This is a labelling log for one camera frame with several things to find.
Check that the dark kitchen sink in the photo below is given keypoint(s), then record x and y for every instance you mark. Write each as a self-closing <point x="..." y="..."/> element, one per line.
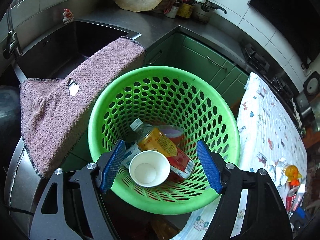
<point x="75" y="42"/>

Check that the green kitchen cabinets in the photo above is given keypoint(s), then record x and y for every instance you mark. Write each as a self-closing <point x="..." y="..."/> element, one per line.
<point x="195" y="52"/>

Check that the crumpled silver foil wrapper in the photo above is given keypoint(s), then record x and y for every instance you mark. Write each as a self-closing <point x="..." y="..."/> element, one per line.
<point x="277" y="171"/>

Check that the red cola can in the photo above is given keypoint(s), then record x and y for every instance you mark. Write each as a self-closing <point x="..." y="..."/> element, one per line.
<point x="291" y="197"/>

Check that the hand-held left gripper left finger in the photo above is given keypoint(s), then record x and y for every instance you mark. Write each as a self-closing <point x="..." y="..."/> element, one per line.
<point x="112" y="165"/>

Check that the black gas stove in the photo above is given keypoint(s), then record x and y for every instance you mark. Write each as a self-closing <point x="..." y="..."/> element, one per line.
<point x="257" y="60"/>

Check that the black range hood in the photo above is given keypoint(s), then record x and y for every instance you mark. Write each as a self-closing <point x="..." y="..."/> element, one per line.
<point x="287" y="10"/>

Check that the yellow red labelled tea bottle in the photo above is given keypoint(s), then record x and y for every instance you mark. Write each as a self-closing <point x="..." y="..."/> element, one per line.
<point x="160" y="140"/>

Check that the white paper cup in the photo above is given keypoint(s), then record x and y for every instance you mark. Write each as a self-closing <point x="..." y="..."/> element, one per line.
<point x="147" y="170"/>

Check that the white milk carton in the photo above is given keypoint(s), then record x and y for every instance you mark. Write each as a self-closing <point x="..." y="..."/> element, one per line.
<point x="132" y="152"/>

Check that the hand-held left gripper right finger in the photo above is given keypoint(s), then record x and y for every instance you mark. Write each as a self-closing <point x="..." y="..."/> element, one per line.
<point x="208" y="165"/>

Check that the metal faucet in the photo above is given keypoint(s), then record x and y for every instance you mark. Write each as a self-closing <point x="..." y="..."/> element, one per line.
<point x="11" y="40"/>

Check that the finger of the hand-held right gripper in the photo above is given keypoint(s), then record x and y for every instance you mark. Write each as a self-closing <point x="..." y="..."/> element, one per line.
<point x="299" y="213"/>

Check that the small white jar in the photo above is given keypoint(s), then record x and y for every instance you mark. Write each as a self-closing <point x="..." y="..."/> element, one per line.
<point x="172" y="11"/>

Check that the yellow plastic bag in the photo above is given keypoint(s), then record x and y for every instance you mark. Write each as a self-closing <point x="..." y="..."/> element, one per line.
<point x="292" y="172"/>

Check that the white printed tablecloth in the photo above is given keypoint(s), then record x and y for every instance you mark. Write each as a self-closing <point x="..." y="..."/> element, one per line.
<point x="262" y="120"/>

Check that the purple dish towel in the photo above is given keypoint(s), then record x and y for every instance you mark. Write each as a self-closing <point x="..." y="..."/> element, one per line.
<point x="62" y="110"/>

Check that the black rice cooker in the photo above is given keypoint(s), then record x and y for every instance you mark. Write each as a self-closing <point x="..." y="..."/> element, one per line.
<point x="310" y="92"/>

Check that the steel pressure cooker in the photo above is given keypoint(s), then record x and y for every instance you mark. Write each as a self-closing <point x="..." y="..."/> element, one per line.
<point x="203" y="12"/>

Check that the red white small ornament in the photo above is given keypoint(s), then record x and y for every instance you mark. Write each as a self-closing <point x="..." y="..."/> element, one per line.
<point x="67" y="16"/>

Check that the green perforated plastic basket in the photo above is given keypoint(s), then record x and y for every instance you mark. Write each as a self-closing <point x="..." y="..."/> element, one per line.
<point x="162" y="92"/>

